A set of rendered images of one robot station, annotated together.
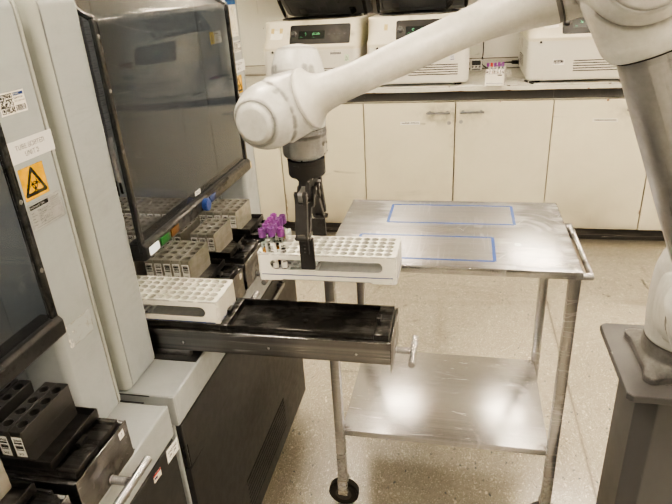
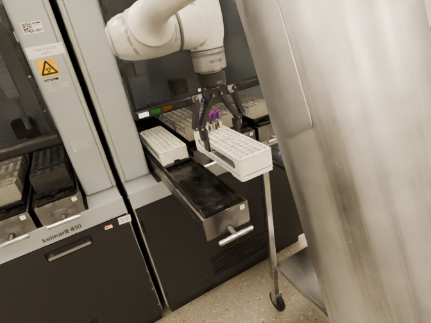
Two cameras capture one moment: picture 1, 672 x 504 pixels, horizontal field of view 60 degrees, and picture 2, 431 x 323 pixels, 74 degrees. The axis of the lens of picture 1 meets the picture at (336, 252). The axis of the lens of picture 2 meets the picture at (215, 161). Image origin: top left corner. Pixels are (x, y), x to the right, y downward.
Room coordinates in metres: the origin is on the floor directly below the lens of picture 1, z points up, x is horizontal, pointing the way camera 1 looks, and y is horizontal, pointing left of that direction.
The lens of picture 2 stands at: (0.62, -0.59, 1.25)
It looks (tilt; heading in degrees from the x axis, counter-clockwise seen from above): 26 degrees down; 54
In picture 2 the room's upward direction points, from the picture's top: 10 degrees counter-clockwise
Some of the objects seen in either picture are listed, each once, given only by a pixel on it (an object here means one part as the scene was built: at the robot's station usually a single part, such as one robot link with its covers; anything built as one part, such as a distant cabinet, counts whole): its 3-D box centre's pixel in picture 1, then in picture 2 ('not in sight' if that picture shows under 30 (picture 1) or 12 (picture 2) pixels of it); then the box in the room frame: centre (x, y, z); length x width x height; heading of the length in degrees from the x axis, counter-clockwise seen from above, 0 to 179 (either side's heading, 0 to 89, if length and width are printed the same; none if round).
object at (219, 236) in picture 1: (220, 236); (229, 120); (1.39, 0.30, 0.85); 0.12 x 0.02 x 0.06; 166
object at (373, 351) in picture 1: (244, 326); (181, 173); (1.05, 0.20, 0.78); 0.73 x 0.14 x 0.09; 77
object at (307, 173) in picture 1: (307, 178); (213, 87); (1.13, 0.05, 1.07); 0.08 x 0.07 x 0.09; 166
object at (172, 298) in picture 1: (162, 300); (162, 145); (1.09, 0.38, 0.83); 0.30 x 0.10 x 0.06; 77
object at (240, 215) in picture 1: (240, 215); (258, 109); (1.54, 0.26, 0.85); 0.12 x 0.02 x 0.06; 166
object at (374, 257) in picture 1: (330, 258); (229, 148); (1.12, 0.01, 0.89); 0.30 x 0.10 x 0.06; 76
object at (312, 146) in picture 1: (304, 142); (208, 60); (1.13, 0.05, 1.15); 0.09 x 0.09 x 0.06
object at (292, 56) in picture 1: (297, 88); (196, 17); (1.12, 0.05, 1.26); 0.13 x 0.11 x 0.16; 164
